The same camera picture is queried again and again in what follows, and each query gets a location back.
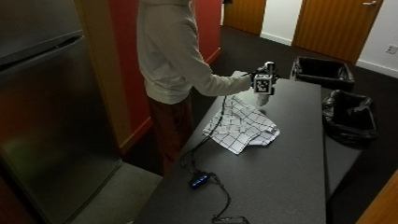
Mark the white marker cube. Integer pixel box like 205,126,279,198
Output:
253,73,277,95

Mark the square bin with black liner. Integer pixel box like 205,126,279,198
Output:
289,55,357,93

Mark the plain wooden door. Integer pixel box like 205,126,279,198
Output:
222,0,267,35

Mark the white checked cloth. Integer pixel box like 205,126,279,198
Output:
201,94,282,156

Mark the the person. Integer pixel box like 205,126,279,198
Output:
136,0,254,177

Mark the round bin with black liner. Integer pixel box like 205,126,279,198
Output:
321,89,379,147

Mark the wooden cabinet side panel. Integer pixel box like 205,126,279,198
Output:
73,0,134,154

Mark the black hub with blue lights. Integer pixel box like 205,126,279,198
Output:
188,172,212,189

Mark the black device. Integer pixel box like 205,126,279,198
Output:
210,215,251,224

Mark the stainless steel fridge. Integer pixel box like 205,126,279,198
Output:
0,0,124,224

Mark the black cable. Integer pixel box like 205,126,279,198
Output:
180,95,234,222

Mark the wooden door with handle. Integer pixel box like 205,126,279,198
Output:
291,0,386,64

